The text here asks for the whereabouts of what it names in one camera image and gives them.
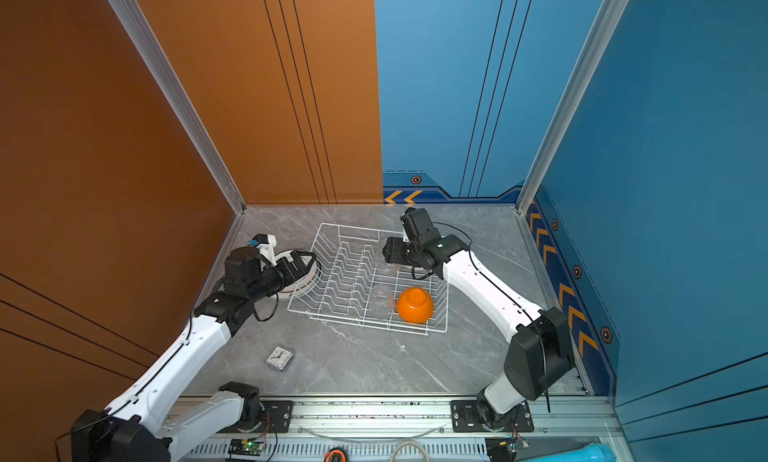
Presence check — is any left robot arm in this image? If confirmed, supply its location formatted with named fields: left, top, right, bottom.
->
left=67, top=241, right=320, bottom=461

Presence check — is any white wire dish rack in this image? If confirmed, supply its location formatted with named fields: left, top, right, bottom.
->
left=287, top=223, right=449, bottom=335

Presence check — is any clear glass front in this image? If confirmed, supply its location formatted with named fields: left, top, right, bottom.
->
left=367, top=284, right=396, bottom=320

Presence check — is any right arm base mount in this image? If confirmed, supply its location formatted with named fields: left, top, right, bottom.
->
left=450, top=399, right=534, bottom=433

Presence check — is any small white square clock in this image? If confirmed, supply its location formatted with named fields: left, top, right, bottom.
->
left=265, top=345, right=294, bottom=372

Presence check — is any aluminium front rail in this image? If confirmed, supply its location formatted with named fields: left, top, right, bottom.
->
left=140, top=392, right=624, bottom=441

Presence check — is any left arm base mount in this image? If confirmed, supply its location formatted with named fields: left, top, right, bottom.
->
left=218, top=400, right=294, bottom=435

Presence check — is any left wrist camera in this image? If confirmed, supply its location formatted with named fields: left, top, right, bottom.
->
left=249, top=234, right=277, bottom=266

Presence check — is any green circuit board left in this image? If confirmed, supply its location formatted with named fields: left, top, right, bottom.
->
left=227, top=438, right=268, bottom=458

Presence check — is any orange black round object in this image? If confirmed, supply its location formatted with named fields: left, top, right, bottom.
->
left=324, top=448, right=347, bottom=462

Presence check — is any orange bowl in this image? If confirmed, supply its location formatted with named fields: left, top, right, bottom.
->
left=396, top=287, right=434, bottom=324

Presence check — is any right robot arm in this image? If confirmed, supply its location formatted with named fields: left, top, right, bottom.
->
left=382, top=208, right=576, bottom=431

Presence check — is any white cable loop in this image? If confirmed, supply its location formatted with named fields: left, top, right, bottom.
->
left=389, top=439, right=431, bottom=462

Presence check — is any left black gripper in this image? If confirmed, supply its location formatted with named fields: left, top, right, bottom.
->
left=248, top=251, right=316, bottom=306

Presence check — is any circuit board right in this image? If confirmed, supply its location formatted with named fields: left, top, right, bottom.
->
left=485, top=437, right=530, bottom=462

